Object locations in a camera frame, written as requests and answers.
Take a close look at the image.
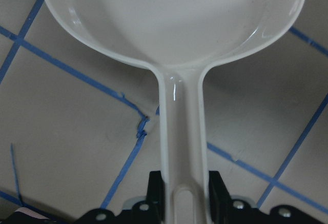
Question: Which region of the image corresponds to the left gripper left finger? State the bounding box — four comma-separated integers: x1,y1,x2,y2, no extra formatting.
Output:
146,171,165,223

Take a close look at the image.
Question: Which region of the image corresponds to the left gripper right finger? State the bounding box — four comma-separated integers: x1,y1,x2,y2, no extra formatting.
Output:
209,171,231,224

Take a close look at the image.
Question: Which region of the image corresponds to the beige plastic dustpan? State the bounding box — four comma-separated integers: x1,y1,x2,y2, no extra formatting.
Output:
45,0,305,223

